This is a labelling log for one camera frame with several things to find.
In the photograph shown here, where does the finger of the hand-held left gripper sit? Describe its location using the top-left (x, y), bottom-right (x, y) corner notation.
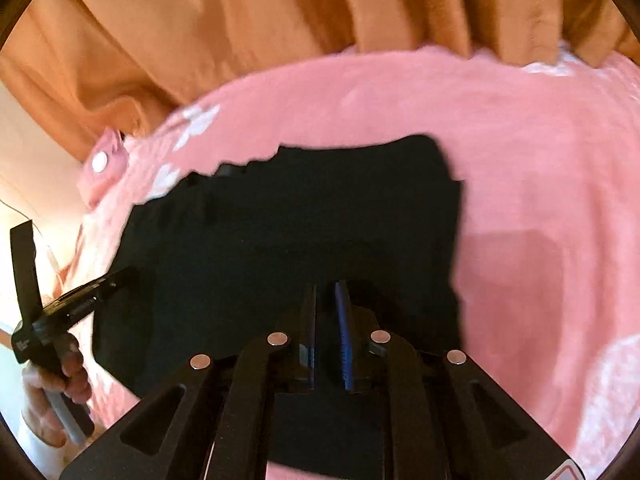
top-left (10, 221), bottom-right (45, 322)
top-left (42, 266), bottom-right (139, 323)

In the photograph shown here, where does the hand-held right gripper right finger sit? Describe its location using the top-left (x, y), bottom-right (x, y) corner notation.
top-left (334, 280), bottom-right (587, 480)

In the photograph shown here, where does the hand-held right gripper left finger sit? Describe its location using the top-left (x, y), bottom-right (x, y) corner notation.
top-left (60, 284), bottom-right (319, 480)

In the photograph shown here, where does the black long-sleeved sweater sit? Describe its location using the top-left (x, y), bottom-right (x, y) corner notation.
top-left (92, 134), bottom-right (467, 480)

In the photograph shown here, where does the person's left hand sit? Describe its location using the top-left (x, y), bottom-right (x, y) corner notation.
top-left (22, 334), bottom-right (94, 447)

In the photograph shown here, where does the pink fleece blanket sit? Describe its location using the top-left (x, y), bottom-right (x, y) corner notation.
top-left (50, 45), bottom-right (640, 480)

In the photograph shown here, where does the orange curtain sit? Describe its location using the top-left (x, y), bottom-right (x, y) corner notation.
top-left (0, 0), bottom-right (640, 162)

